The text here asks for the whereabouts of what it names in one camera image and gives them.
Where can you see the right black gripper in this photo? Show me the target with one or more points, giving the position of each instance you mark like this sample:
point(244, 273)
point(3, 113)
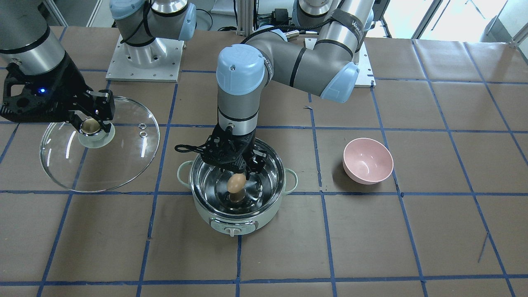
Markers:
point(69, 83)

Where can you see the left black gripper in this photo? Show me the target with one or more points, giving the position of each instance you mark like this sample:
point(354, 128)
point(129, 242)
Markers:
point(246, 143)

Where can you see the brown egg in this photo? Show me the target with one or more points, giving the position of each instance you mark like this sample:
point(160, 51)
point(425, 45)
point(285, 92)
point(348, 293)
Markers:
point(236, 183)

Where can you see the glass pot lid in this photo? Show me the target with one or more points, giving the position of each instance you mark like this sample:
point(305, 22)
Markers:
point(90, 160)

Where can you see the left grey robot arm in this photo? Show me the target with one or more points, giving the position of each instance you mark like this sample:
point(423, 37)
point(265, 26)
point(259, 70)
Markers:
point(281, 53)

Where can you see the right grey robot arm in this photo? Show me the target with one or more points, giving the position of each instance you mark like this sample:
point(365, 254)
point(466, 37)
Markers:
point(27, 40)

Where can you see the light green cooking pot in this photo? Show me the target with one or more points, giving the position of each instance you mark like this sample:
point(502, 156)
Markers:
point(250, 209)

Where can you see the pink bowl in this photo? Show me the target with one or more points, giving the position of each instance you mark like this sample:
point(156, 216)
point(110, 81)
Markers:
point(367, 161)

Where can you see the aluminium frame post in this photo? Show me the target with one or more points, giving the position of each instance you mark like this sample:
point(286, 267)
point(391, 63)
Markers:
point(244, 17)

